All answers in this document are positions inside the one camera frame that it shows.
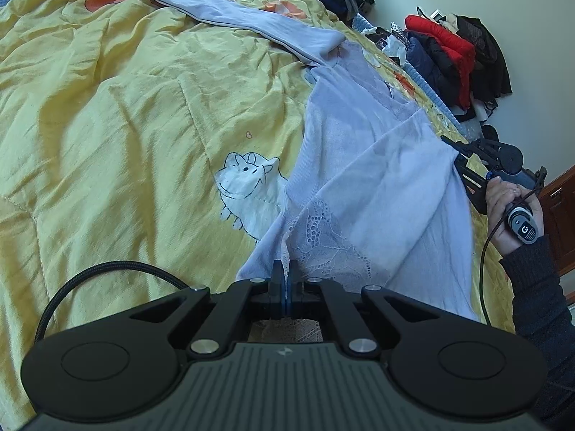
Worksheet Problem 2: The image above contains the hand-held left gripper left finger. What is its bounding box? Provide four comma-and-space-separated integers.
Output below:
129, 259, 286, 361

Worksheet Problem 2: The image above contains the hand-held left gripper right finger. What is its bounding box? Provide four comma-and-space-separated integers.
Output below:
286, 259, 445, 362

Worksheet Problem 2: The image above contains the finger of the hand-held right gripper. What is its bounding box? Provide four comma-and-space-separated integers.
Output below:
440, 135, 485, 157

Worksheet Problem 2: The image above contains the lavender lace-trimmed knit garment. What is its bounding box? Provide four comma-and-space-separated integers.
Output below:
137, 0, 479, 322

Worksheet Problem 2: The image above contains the person's right forearm dark sleeve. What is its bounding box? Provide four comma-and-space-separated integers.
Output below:
498, 233, 570, 427

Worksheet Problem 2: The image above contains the person's right hand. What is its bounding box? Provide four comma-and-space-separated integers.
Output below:
484, 178, 525, 259

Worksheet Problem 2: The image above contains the brown wooden cabinet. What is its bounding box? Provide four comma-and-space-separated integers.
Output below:
537, 174, 575, 275

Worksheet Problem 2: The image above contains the navy padded jacket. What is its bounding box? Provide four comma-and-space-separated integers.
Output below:
406, 36, 451, 87

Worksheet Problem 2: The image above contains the black garment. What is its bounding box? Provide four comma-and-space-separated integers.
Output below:
454, 15, 514, 100

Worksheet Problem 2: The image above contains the red jacket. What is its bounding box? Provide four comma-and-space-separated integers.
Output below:
404, 14, 477, 109

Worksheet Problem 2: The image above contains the yellow cartoon printed blanket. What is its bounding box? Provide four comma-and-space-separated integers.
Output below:
0, 0, 510, 419

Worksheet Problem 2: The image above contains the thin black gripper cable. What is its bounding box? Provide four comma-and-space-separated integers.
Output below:
478, 189, 540, 326

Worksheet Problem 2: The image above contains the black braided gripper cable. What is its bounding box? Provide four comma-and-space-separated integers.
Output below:
35, 261, 193, 338

